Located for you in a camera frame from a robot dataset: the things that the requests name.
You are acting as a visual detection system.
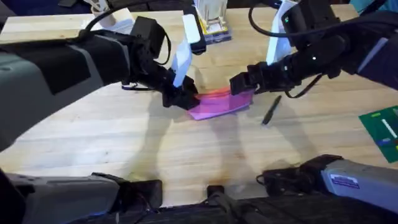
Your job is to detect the white paper roll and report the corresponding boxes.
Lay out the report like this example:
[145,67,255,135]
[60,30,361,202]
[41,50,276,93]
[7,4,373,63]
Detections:
[83,0,135,35]

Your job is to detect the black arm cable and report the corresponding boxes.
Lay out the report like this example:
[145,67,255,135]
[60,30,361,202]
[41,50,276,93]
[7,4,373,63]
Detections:
[79,0,193,41]
[248,4,312,39]

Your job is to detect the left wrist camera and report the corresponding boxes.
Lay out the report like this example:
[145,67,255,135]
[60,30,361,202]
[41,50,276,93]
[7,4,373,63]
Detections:
[129,16,167,58]

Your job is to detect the wrist upright plate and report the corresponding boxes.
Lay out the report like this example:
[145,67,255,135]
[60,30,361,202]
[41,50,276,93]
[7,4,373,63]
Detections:
[170,39,194,88]
[266,0,300,66]

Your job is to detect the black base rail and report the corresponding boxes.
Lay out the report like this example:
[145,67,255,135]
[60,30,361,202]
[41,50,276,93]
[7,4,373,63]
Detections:
[70,185,398,224]

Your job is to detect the dark blue pen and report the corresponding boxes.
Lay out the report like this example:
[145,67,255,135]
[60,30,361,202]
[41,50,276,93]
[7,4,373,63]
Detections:
[121,83,155,93]

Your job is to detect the left wrist upright plate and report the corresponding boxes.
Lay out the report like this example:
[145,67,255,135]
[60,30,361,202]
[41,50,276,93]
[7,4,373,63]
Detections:
[170,39,194,88]

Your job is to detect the pink soft zip bag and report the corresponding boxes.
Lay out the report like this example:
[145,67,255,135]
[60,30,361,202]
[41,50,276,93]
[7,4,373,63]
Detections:
[186,86,255,121]

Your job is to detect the blue box with white parts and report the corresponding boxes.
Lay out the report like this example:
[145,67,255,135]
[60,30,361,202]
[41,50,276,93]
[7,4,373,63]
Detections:
[193,0,233,45]

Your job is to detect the teal object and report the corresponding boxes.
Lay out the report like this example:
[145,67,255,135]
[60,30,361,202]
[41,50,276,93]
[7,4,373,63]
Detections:
[349,0,398,14]

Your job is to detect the black and white device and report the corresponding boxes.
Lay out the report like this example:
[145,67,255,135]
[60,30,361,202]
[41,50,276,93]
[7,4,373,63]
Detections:
[181,5,208,56]

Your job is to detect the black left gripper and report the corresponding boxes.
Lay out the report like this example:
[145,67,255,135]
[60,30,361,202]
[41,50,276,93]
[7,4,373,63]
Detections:
[121,32,200,111]

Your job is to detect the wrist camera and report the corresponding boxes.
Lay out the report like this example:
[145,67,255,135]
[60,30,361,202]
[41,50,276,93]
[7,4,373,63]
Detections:
[129,16,167,58]
[280,0,341,50]

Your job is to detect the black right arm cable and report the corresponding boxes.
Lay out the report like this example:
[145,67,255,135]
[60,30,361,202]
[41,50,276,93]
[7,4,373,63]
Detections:
[248,4,312,39]

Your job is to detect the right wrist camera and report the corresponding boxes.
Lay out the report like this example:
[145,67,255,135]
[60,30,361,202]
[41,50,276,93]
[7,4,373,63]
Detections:
[280,0,341,50]

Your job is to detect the black pen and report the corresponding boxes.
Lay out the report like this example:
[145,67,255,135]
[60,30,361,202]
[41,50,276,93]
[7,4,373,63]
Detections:
[261,95,283,126]

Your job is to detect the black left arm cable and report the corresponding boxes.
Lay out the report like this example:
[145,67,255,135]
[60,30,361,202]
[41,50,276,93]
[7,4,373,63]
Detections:
[79,0,193,41]

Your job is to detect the right wrist upright plate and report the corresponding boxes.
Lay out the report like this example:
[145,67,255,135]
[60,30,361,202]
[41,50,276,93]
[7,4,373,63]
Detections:
[266,0,300,66]

